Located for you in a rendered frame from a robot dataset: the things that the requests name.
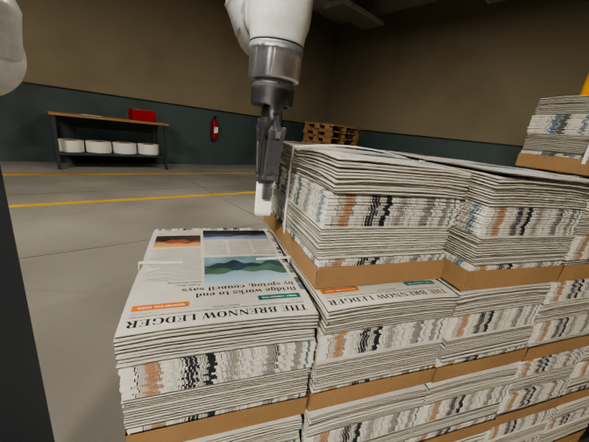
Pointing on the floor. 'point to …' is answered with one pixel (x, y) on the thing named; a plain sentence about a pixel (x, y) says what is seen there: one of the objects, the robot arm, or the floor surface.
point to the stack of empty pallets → (329, 134)
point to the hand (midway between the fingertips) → (263, 197)
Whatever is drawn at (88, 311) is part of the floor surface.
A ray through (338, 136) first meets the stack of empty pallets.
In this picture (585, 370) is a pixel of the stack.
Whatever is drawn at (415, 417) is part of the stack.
